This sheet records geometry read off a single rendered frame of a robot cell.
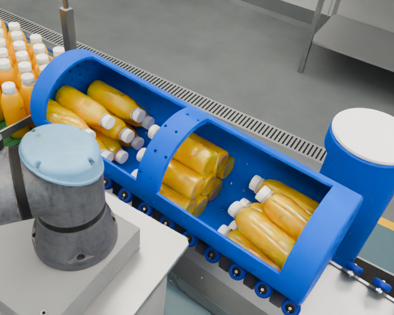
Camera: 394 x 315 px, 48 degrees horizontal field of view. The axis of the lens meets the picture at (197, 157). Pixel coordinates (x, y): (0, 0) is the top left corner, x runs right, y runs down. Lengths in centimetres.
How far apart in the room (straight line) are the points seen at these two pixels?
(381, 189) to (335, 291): 44
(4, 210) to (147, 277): 32
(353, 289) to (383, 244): 144
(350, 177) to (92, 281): 94
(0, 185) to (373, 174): 110
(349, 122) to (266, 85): 205
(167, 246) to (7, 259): 30
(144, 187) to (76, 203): 40
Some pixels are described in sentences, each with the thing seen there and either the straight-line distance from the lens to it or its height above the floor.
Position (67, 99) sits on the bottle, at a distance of 130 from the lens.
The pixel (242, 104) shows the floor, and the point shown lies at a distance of 327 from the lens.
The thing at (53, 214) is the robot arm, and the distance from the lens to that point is 72.
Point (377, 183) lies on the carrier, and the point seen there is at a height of 95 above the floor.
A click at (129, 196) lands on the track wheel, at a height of 97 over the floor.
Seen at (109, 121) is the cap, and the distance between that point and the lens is 123.
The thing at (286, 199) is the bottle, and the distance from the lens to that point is 101.
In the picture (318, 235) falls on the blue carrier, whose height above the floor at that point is 121.
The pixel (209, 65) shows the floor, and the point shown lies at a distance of 366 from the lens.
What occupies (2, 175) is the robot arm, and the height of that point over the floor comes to 143.
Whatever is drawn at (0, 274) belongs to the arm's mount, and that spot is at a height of 122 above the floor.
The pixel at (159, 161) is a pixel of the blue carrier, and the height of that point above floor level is 118.
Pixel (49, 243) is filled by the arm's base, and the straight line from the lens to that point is 78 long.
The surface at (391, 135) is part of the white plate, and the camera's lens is 155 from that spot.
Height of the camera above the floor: 190
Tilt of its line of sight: 43 degrees down
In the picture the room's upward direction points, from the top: 7 degrees clockwise
